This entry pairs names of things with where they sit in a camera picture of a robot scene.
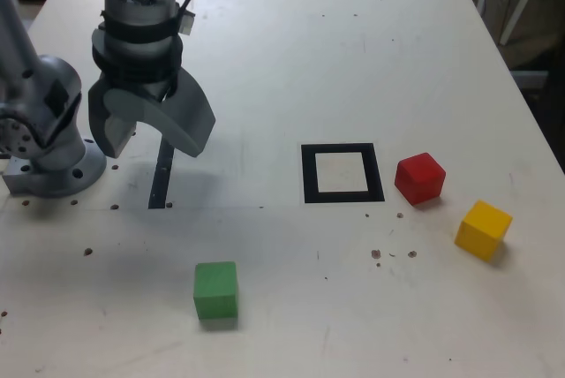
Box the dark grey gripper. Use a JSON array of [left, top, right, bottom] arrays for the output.
[[87, 68, 217, 159]]

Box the green cube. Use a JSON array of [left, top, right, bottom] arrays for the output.
[[192, 261, 240, 321]]

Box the red cube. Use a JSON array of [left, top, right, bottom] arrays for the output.
[[394, 152, 447, 207]]

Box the yellow cube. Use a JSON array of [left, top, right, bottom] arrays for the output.
[[454, 200, 514, 263]]

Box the black tape square outline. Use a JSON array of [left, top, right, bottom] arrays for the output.
[[300, 142, 386, 205]]

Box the black tape strip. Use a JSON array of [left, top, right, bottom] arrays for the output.
[[147, 135, 177, 210]]

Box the grey metal rail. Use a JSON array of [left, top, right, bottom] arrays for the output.
[[510, 68, 551, 88]]

